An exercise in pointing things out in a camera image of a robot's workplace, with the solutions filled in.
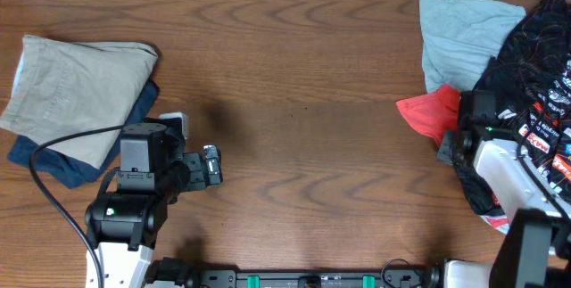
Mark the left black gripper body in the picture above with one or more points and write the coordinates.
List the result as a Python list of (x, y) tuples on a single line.
[(199, 180)]

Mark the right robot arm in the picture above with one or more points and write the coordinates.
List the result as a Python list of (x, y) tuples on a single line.
[(539, 219)]

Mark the black printed cycling jersey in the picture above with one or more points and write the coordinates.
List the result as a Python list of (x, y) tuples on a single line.
[(530, 80)]

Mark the folded beige trousers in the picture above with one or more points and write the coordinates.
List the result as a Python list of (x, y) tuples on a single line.
[(67, 88)]

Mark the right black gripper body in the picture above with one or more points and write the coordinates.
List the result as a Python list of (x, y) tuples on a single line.
[(446, 149)]

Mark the light blue grey shirt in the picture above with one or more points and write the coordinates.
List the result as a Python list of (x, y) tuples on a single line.
[(460, 37)]

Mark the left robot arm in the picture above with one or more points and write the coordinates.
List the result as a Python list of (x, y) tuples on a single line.
[(123, 225)]

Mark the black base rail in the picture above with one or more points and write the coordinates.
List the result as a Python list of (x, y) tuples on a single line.
[(397, 273)]

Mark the red orange shirt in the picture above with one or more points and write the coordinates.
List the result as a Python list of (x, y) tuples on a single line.
[(433, 114)]

